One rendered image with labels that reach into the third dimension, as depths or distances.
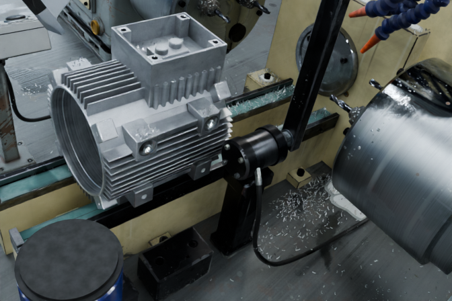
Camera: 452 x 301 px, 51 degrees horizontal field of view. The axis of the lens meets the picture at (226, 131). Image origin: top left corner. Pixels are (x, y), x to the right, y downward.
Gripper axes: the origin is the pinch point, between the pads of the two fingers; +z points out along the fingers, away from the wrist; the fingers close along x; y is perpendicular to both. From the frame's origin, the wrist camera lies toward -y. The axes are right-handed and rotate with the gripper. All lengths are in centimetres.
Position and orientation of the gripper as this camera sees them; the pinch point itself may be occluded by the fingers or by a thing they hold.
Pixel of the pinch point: (44, 20)
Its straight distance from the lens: 62.4
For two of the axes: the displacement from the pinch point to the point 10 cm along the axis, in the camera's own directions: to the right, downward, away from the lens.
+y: 7.6, -6.4, 1.6
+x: -6.0, -5.8, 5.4
